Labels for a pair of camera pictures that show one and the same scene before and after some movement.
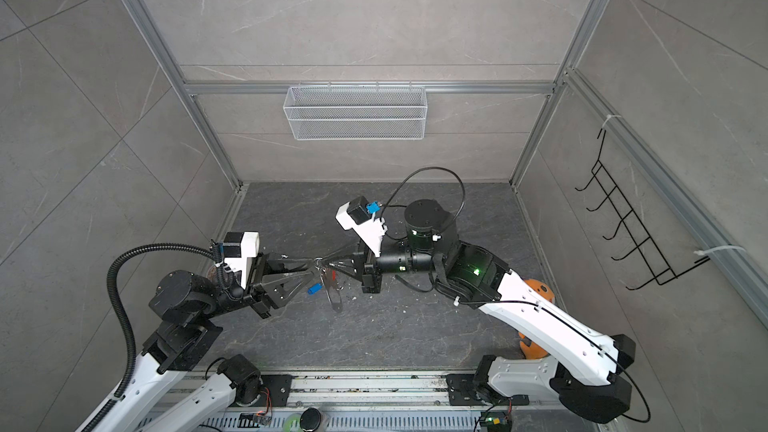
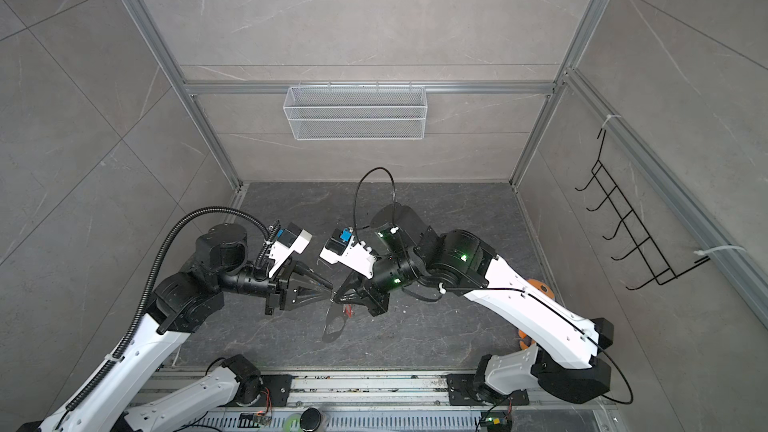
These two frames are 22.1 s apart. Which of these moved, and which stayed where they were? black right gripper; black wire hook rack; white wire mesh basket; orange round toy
Moved: black right gripper
Stayed: black wire hook rack; orange round toy; white wire mesh basket
